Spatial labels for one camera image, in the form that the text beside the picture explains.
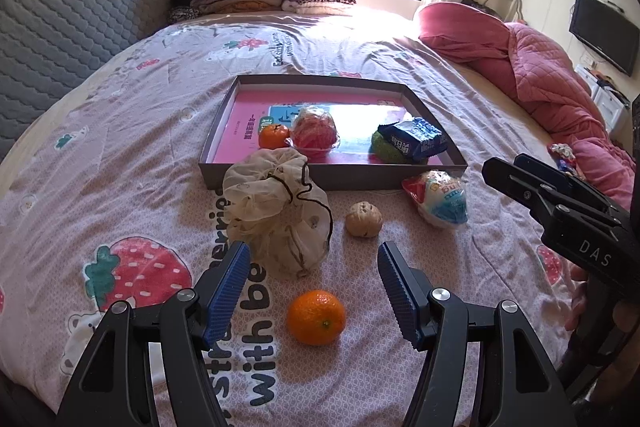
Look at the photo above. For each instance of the walnut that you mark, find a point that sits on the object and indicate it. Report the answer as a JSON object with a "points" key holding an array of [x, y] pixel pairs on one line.
{"points": [[364, 220]]}

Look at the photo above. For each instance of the orange mandarin without stem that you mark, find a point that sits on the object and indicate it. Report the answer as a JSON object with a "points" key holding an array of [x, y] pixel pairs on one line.
{"points": [[316, 318]]}

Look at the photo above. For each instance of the grey quilted headboard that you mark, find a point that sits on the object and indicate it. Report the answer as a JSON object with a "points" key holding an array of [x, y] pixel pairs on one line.
{"points": [[50, 47]]}

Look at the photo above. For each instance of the small colourful doll toy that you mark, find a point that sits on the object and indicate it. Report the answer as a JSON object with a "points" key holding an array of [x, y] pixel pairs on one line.
{"points": [[564, 159]]}

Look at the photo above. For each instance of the cream drawstring mesh pouch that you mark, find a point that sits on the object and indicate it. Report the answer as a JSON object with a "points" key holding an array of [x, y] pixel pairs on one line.
{"points": [[275, 208]]}

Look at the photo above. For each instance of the blue surprise egg toy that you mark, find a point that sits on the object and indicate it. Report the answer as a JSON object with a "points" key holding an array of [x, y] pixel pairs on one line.
{"points": [[439, 198]]}

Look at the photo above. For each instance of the pink quilted blanket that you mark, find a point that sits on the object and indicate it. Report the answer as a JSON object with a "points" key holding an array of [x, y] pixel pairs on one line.
{"points": [[536, 73]]}

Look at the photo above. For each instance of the red surprise egg toy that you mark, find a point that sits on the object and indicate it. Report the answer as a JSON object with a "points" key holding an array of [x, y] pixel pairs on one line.
{"points": [[314, 131]]}

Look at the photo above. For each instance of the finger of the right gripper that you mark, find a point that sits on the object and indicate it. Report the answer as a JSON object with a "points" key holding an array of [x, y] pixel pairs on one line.
{"points": [[498, 174], [534, 181]]}

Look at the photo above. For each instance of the right hand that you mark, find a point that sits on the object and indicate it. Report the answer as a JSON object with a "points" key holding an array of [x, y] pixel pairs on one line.
{"points": [[617, 377]]}

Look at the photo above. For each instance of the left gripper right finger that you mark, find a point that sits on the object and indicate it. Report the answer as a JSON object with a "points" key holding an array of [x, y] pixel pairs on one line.
{"points": [[516, 383]]}

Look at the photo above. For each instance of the blue snack packet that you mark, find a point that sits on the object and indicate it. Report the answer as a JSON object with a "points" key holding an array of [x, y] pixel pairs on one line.
{"points": [[416, 139]]}

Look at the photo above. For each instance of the grey cardboard box tray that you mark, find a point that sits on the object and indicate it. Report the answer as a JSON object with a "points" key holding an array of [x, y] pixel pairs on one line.
{"points": [[341, 177]]}

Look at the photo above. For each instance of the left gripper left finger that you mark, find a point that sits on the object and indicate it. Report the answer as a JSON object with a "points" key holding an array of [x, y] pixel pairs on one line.
{"points": [[112, 384]]}

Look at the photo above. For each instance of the pink strawberry bear bedsheet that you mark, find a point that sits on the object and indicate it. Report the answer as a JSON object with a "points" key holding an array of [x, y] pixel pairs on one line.
{"points": [[113, 205]]}

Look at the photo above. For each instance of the orange mandarin with stem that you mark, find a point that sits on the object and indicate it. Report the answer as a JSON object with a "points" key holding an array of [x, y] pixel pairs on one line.
{"points": [[274, 136]]}

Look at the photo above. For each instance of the white drawer cabinet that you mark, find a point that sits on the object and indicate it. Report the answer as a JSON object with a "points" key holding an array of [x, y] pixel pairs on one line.
{"points": [[613, 105]]}

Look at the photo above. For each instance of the black flat television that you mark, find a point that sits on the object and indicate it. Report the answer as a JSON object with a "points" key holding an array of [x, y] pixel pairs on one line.
{"points": [[606, 31]]}

